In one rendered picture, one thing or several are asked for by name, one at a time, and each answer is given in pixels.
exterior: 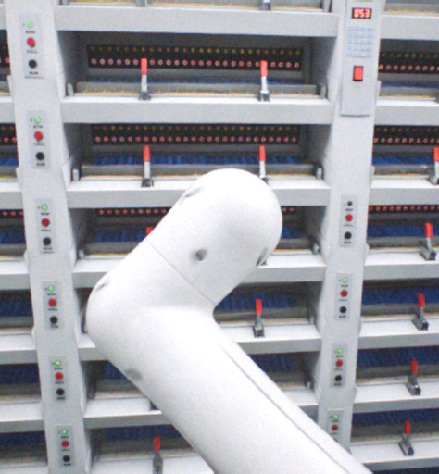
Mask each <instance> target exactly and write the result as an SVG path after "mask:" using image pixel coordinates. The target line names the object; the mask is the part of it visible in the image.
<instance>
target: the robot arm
mask: <svg viewBox="0 0 439 474"><path fill-rule="evenodd" d="M281 231H282V213H281V209H280V205H279V203H278V200H277V198H276V196H275V195H274V192H273V191H272V189H271V188H270V187H269V186H268V184H266V183H265V182H264V181H262V180H261V179H259V178H258V177H256V175H254V174H252V173H250V172H246V171H243V170H240V169H234V168H224V169H218V170H214V171H210V172H209V173H206V174H204V175H203V177H201V178H199V179H198V180H197V181H194V182H193V183H192V184H191V185H190V186H189V187H188V188H187V190H186V191H185V192H184V194H183V196H182V197H181V199H180V200H179V201H177V203H176V204H175V205H174V206H173V207H172V209H171V210H170V211H169V213H168V214H167V216H165V217H164V218H163V220H162V221H161V222H160V223H158V224H157V225H156V227H155V228H154V229H153V231H152V232H151V233H150V234H149V235H148V236H147V237H146V239H145V240H143V241H142V242H141V243H139V244H138V245H137V246H136V247H135V248H134V250H133V251H132V252H131V253H130V254H128V255H127V256H126V257H125V258H124V259H123V260H122V261H120V262H119V263H118V264H117V265H116V266H115V267H114V268H113V269H111V270H110V271H109V272H108V273H107V274H106V275H105V276H104V277H103V278H102V279H101V280H100V281H98V282H97V284H96V285H95V286H94V289H93V291H92V293H91V295H90V297H89V300H88V304H87V309H86V325H87V330H88V333H89V336H90V338H91V340H92V342H94V345H95V346H96V347H97V349H98V351H99V352H100V353H101V354H102V355H103V356H104V357H105V358H106V359H107V360H108V361H110V362H111V363H112V364H114V365H115V366H116V367H117V368H118V369H119V371H120V372H121V373H122V374H123V375H124V376H126V377H127V378H128V379H129V380H130V381H131V382H133V383H134V384H135V385H136V386H137V387H138V388H139V389H140V391H141V392H142V393H143V394H144V395H145V396H146V397H147V398H148V399H149V400H150V401H151V402H153V403H154V404H155V405H156V406H157V408H159V409H160V411H161V413H162V415H163V416H164V417H165V418H166V419H167V420H168V421H169V422H171V423H172V425H173V426H174V427H175V428H176V429H177V430H178V431H179V432H180V434H181V435H182V437H183V438H184V439H185V440H186V442H188V443H189V444H190V445H192V447H193V448H194V449H195V450H196V452H197V453H198V454H199V455H200V456H201V457H202V458H203V460H204V461H205V463H206V464H207V466H208V467H209V468H211V469H212V471H213V472H214V473H215V474H372V473H371V472H370V471H369V469H368V468H366V467H365V466H364V465H363V464H361V463H359V462H358V461H357V460H356V459H355V458H354V457H353V456H351V455H350V454H349V453H348V452H347V451H346V450H345V449H344V448H343V447H342V446H341V445H340V444H338V443H336V442H335V440H334V439H333V438H332V437H331V436H329V435H328V434H327V433H326V432H325V431H324V430H323V429H322V428H321V427H320V426H318V425H317V424H316V423H315V422H314V421H313V420H311V419H310V418H309V417H308V416H307V415H306V414H305V412H304V411H303V410H301V409H300V408H299V407H298V406H297V405H296V404H295V403H294V402H293V401H292V400H291V399H289V398H288V397H287V396H286V395H285V394H284V393H283V392H282V391H281V390H280V389H279V388H278V387H277V385H276V384H275V383H274V382H273V381H272V380H271V379H269V378H268V377H267V376H266V375H265V374H264V372H263V371H262V370H261V369H260V368H259V367H258V366H257V365H256V364H255V362H254V361H253V360H252V359H251V357H250V356H248V355H247V354H246V353H245V352H244V351H243V350H242V349H241V347H240V346H239V345H238V344H237V343H236V342H235V340H234V339H230V338H229V337H228V336H227V335H226V333H225V332H224V331H223V330H222V329H221V328H220V326H219V325H218V324H217V323H216V320H215V319H214V317H212V311H214V309H215V307H216V306H217V305H218V304H219V303H220V301H221V300H222V299H223V298H224V297H225V296H226V295H227V294H228V293H229V292H231V291H232V290H233V289H234V288H235V287H236V286H237V285H238V283H240V282H241V281H242V280H243V279H244V278H245V277H246V276H247V275H250V274H251V273H252V272H253V271H254V270H255V269H257V268H258V266H259V265H260V264H262V263H263V262H264V261H265V260H267V259H268V258H269V257H270V256H271V254H272V253H273V251H274V250H275V247H276V245H277V243H278V241H279V239H280V236H281Z"/></svg>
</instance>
